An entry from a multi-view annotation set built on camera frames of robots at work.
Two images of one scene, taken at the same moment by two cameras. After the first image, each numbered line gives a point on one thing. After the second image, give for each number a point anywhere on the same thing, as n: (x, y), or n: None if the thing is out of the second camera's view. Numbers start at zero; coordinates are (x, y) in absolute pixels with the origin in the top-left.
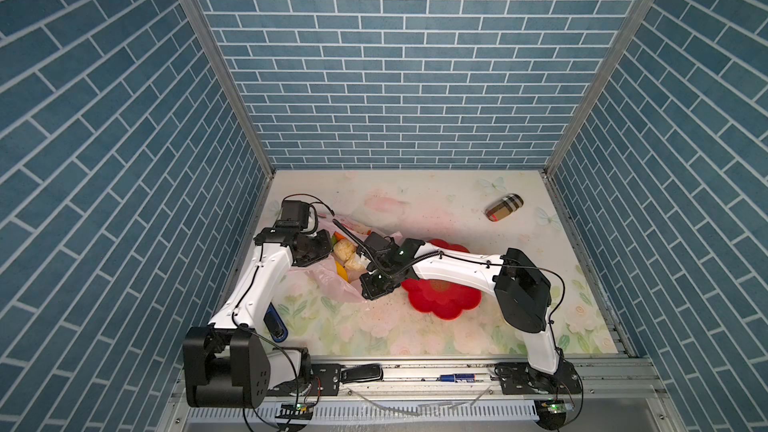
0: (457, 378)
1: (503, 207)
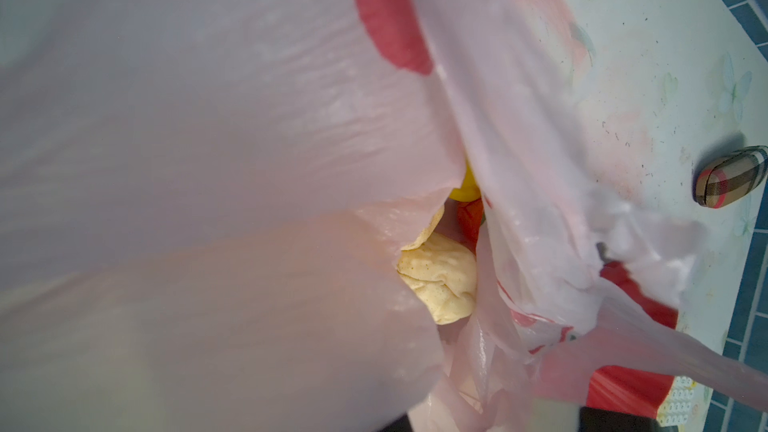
0: None
1: (727, 179)
